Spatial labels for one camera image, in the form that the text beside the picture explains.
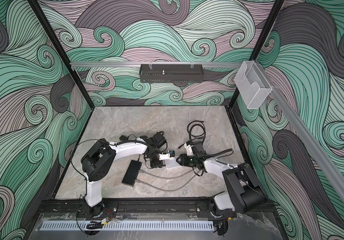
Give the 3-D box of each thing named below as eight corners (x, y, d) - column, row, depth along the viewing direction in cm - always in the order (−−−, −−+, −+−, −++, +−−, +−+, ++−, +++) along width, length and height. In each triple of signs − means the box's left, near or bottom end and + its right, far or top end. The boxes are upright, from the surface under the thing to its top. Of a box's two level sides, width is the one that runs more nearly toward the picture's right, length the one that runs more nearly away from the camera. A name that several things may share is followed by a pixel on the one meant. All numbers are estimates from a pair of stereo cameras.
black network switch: (121, 183, 84) (120, 182, 82) (132, 161, 92) (131, 159, 91) (133, 186, 82) (132, 185, 81) (142, 163, 91) (142, 162, 89)
